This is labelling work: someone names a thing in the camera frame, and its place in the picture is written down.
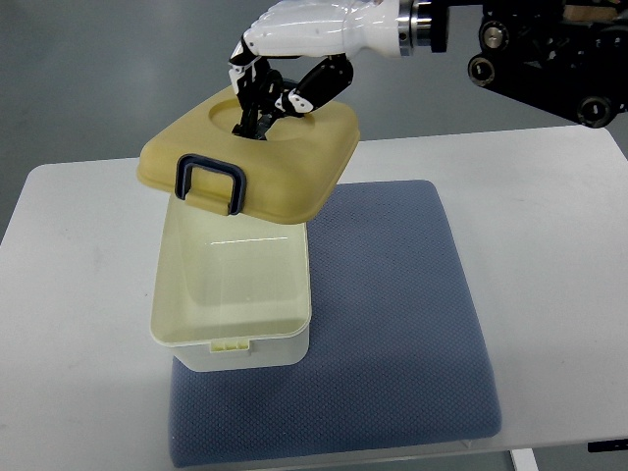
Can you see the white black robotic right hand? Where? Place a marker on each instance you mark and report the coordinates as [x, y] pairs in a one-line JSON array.
[[333, 31]]

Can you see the white storage box base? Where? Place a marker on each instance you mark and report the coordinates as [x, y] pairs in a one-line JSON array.
[[231, 292]]

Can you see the brown cardboard box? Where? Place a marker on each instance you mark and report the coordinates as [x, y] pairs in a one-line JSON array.
[[591, 13]]

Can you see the blue grey fabric mat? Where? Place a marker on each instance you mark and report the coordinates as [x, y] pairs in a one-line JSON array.
[[396, 354]]

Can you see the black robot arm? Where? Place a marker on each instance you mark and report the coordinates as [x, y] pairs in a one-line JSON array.
[[568, 58]]

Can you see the black table control panel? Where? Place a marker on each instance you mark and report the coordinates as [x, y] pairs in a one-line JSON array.
[[607, 446]]

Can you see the white table leg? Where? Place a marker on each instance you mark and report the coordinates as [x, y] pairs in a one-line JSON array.
[[524, 460]]

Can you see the yellow box lid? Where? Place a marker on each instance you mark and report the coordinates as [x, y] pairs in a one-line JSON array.
[[285, 178]]

